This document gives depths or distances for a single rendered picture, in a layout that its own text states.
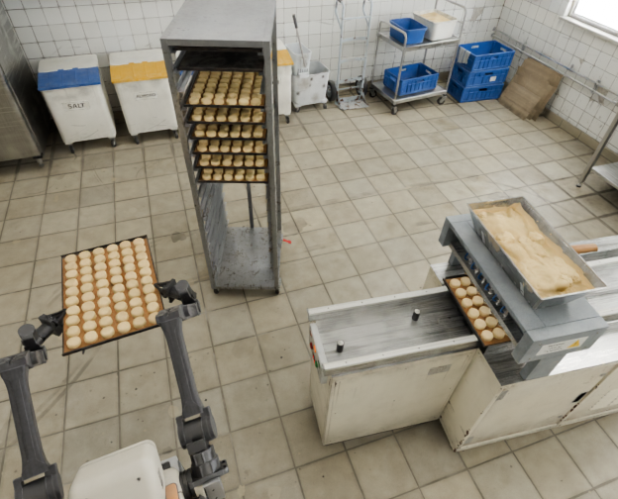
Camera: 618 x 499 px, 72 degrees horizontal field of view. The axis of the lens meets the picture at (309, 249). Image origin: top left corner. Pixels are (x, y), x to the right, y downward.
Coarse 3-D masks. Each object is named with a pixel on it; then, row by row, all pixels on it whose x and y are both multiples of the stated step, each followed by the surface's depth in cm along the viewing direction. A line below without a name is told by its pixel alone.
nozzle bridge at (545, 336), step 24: (456, 216) 205; (456, 240) 211; (480, 240) 193; (456, 264) 227; (480, 264) 182; (480, 288) 190; (504, 288) 173; (528, 312) 165; (552, 312) 165; (576, 312) 165; (528, 336) 158; (552, 336) 157; (576, 336) 160; (600, 336) 165; (528, 360) 166; (552, 360) 172
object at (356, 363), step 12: (600, 312) 201; (612, 312) 201; (468, 336) 189; (408, 348) 184; (420, 348) 184; (432, 348) 184; (444, 348) 186; (456, 348) 189; (348, 360) 179; (360, 360) 179; (372, 360) 180; (384, 360) 182; (396, 360) 185; (324, 372) 178; (336, 372) 180
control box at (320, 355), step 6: (312, 324) 199; (312, 330) 197; (312, 336) 196; (318, 336) 194; (312, 342) 198; (318, 342) 192; (318, 348) 190; (312, 354) 202; (318, 354) 188; (324, 354) 188; (324, 360) 185; (318, 366) 191; (318, 372) 194; (324, 378) 189
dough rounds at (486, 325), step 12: (468, 276) 214; (456, 288) 209; (468, 288) 206; (468, 300) 201; (480, 300) 201; (468, 312) 196; (480, 312) 197; (480, 324) 191; (492, 324) 192; (480, 336) 189; (492, 336) 187; (504, 336) 190
